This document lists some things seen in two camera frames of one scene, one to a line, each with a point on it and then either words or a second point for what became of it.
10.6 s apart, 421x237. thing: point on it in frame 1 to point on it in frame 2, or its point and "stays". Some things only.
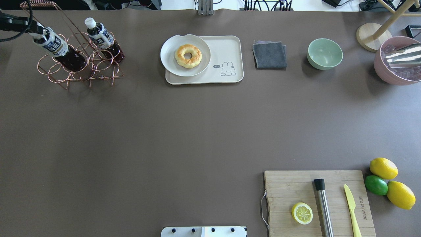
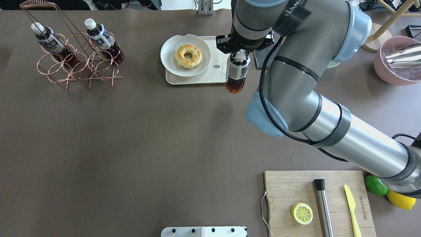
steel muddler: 326,224 stays
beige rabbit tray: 226,64 stays
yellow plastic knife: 351,202 stays
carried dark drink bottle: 52,44 to 237,67
